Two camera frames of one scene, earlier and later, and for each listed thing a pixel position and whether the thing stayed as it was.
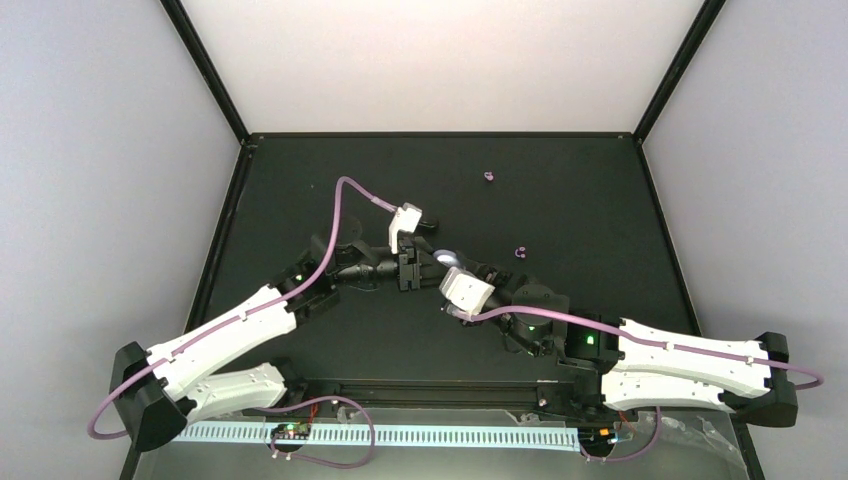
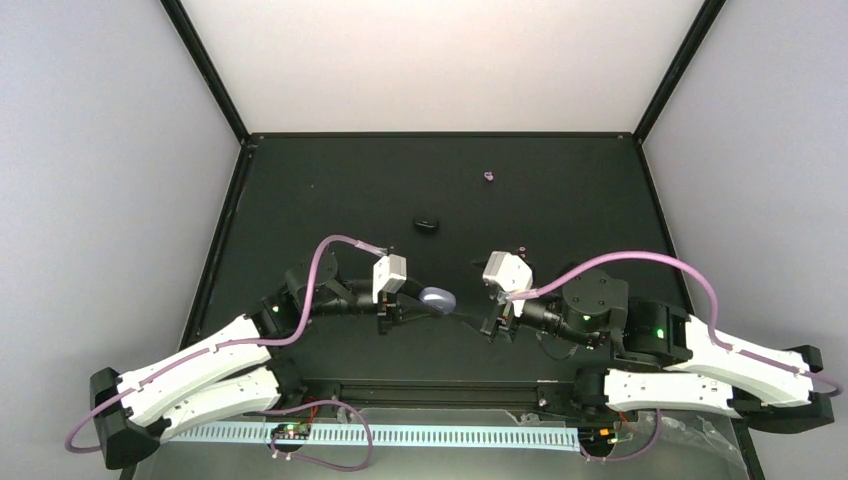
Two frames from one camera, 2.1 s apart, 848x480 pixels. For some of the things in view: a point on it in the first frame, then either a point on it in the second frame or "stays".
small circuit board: x=292 y=431 stays
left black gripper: x=410 y=270 → x=389 y=303
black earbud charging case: x=427 y=224 stays
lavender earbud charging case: x=448 y=257 → x=438 y=297
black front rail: x=421 y=393 stays
